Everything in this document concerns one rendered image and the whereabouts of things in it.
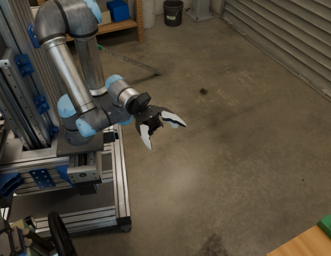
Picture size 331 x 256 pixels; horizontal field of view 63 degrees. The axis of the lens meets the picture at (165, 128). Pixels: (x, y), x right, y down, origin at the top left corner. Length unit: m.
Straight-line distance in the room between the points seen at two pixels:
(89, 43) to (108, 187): 1.09
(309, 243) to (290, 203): 0.75
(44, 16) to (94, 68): 0.28
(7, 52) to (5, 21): 0.12
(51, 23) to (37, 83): 0.44
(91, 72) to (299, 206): 1.74
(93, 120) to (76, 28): 0.34
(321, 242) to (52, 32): 1.47
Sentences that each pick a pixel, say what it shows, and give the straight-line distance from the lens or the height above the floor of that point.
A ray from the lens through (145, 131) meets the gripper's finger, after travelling 0.82.
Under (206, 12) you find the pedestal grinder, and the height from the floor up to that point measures 0.08.
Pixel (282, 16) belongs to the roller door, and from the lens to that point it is 3.50.
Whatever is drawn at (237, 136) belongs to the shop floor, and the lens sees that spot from 2.53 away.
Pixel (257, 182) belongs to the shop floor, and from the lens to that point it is 2.28.
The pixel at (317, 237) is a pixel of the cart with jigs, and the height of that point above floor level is 0.53.
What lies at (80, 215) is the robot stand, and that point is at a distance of 1.88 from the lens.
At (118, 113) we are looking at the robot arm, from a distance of 1.03.
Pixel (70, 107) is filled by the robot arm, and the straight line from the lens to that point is 1.24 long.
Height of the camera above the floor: 1.84
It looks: 47 degrees down
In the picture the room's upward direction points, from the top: straight up
